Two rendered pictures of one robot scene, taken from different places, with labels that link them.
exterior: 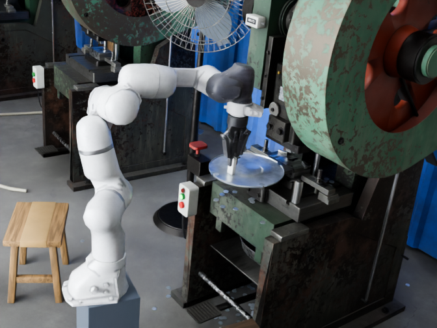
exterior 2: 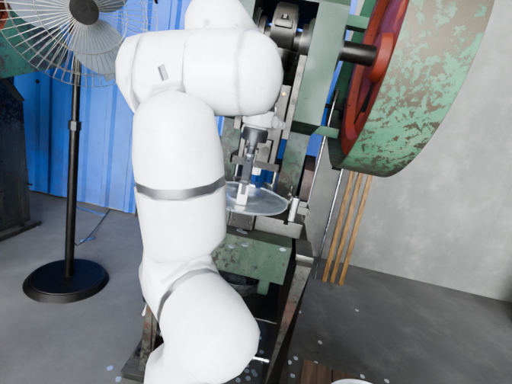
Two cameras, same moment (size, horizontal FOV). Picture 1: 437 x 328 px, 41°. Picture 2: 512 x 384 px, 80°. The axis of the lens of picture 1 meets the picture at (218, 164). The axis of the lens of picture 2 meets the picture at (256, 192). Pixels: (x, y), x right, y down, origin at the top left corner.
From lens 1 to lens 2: 1.61 m
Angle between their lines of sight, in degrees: 46
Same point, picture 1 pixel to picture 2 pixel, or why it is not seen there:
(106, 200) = (232, 296)
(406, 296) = not seen: hidden behind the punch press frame
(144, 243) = (34, 328)
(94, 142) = (214, 160)
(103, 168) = (222, 225)
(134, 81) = (244, 25)
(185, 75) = not seen: hidden behind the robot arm
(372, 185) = (306, 194)
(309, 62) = (451, 30)
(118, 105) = (275, 57)
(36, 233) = not seen: outside the picture
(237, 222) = (228, 260)
